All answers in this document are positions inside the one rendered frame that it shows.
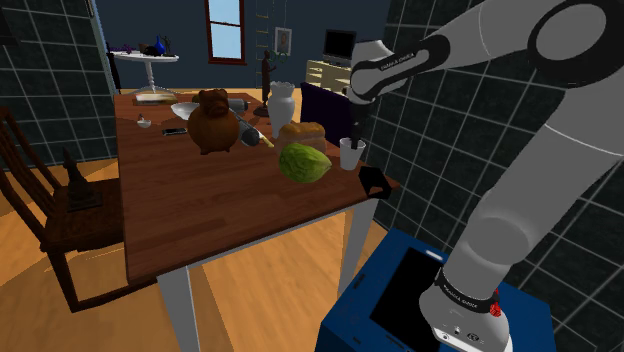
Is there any dark purple chair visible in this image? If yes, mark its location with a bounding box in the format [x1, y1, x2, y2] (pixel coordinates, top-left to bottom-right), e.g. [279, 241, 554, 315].
[299, 81, 356, 147]

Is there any white cup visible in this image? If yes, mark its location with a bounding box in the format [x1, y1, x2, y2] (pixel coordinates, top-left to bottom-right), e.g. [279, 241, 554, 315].
[339, 137, 367, 172]

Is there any brown bread loaf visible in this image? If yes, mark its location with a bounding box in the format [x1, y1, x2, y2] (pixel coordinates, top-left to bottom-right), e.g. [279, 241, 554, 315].
[277, 121, 328, 156]

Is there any pale chest of drawers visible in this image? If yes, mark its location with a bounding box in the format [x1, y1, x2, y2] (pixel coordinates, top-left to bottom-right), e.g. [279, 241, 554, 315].
[304, 58, 353, 95]

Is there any black angular object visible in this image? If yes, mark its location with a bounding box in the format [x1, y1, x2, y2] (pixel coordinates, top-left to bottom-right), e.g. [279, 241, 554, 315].
[357, 166, 393, 201]

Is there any green cabbage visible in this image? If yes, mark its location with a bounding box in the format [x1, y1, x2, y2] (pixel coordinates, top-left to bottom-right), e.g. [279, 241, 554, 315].
[278, 142, 333, 185]

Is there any white vase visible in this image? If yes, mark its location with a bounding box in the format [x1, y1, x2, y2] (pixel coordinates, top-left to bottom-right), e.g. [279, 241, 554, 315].
[266, 81, 297, 140]

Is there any black television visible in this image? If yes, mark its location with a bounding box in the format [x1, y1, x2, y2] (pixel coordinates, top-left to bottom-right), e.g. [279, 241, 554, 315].
[322, 29, 358, 68]

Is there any dark human figure statue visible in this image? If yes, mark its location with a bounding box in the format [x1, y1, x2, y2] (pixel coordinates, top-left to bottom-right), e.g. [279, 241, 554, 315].
[252, 49, 278, 119]

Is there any grey rolling pin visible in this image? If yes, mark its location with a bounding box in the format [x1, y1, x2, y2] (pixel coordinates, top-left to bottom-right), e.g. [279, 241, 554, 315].
[228, 108, 262, 148]

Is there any brown bear-shaped jar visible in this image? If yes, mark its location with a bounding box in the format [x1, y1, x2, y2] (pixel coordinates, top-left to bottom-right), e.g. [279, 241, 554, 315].
[186, 88, 242, 156]

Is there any wooden table with white legs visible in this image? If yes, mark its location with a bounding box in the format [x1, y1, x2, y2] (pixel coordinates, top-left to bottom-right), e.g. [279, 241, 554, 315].
[112, 89, 401, 352]

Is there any blue robot stand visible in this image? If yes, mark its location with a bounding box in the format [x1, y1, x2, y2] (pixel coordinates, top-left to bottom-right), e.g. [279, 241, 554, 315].
[315, 228, 557, 352]

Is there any pale book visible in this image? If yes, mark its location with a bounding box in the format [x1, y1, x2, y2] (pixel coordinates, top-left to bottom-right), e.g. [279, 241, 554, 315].
[132, 92, 179, 106]

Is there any round white side table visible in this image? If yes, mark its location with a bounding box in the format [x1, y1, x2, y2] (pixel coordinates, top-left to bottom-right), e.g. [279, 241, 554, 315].
[108, 34, 181, 95]

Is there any dark cat figure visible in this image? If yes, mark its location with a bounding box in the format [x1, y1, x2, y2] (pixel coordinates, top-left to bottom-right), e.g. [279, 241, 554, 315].
[61, 147, 104, 214]

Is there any dark wooden chair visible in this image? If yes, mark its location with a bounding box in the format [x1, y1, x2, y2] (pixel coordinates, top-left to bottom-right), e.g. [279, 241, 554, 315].
[0, 107, 158, 314]

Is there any framed wall picture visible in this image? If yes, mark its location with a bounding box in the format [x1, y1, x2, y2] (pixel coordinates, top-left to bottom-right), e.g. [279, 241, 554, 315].
[274, 26, 293, 57]

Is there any wall ladder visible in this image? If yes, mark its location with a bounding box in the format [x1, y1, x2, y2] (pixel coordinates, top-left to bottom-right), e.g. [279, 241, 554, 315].
[254, 0, 271, 90]

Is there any window with red frame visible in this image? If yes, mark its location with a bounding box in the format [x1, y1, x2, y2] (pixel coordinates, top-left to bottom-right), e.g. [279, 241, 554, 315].
[204, 0, 248, 67]

